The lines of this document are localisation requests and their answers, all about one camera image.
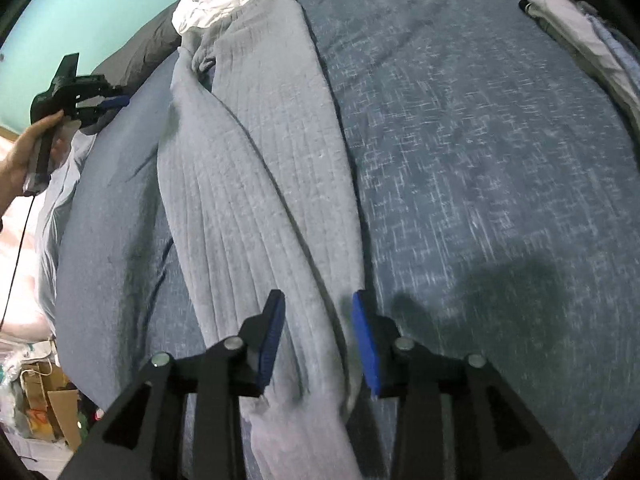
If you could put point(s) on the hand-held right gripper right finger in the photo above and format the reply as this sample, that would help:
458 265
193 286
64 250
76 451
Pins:
365 345

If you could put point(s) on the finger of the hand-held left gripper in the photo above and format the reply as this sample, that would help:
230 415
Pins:
114 103

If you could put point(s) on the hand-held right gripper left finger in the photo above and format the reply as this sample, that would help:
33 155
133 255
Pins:
272 340

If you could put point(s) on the grey fleece-lined pants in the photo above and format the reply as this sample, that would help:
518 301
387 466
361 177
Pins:
260 160

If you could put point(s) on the stack of folded clothes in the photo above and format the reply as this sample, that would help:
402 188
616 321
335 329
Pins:
595 77

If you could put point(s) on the person's left hand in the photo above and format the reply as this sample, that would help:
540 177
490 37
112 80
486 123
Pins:
20 160

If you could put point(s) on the light blue bed sheet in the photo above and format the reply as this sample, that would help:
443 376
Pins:
55 220

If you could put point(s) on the white printed shirt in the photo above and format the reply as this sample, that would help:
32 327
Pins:
205 2

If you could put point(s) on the pink cloth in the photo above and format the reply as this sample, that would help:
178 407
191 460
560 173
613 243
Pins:
20 300

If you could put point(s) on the blue flecked bed blanket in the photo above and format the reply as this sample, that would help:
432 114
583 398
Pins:
475 160

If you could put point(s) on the cardboard box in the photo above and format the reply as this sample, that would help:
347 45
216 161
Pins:
65 415

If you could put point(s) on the folded white garment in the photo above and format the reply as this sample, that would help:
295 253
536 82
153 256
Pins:
565 15

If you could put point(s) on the folded light blue striped shirt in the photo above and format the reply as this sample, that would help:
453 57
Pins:
615 45

